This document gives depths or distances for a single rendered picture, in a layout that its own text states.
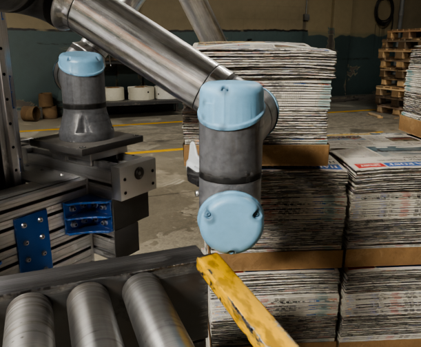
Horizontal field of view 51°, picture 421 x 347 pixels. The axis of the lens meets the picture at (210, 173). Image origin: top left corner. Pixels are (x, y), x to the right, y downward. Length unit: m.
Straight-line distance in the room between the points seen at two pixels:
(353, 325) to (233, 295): 0.66
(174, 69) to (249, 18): 7.53
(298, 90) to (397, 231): 0.38
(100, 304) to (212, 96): 0.26
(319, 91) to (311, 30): 7.89
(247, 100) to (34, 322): 0.32
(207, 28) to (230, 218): 0.94
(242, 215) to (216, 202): 0.03
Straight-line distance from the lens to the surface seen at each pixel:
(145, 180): 1.21
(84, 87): 1.23
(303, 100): 0.88
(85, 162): 1.24
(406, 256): 1.07
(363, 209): 0.99
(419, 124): 1.28
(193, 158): 0.78
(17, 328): 0.50
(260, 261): 0.97
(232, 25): 8.01
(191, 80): 0.62
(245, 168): 0.50
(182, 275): 0.59
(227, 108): 0.48
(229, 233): 0.50
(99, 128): 1.24
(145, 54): 0.64
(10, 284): 0.58
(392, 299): 1.10
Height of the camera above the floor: 1.07
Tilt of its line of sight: 16 degrees down
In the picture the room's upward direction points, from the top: straight up
